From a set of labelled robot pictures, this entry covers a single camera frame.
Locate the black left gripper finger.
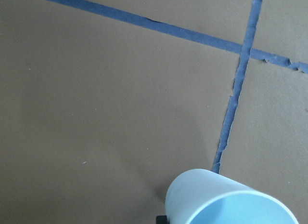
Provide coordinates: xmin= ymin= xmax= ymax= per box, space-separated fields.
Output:
xmin=155 ymin=215 xmax=167 ymax=224

